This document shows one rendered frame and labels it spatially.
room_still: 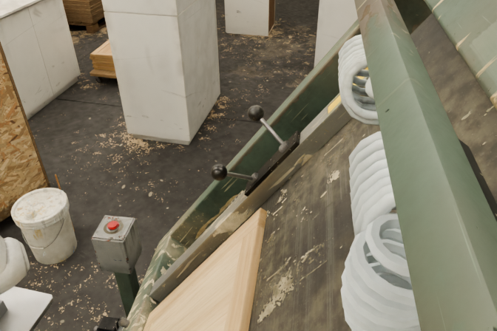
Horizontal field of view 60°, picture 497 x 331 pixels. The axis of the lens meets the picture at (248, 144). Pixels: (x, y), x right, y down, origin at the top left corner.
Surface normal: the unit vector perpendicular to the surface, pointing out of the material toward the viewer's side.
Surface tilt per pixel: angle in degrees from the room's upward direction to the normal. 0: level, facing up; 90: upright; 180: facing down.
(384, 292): 68
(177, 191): 0
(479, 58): 55
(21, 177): 90
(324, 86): 90
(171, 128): 90
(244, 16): 90
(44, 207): 0
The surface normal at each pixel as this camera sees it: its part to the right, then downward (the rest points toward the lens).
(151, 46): -0.24, 0.55
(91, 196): -0.01, -0.83
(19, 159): 0.86, 0.28
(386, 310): -0.25, 0.25
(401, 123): -0.81, -0.54
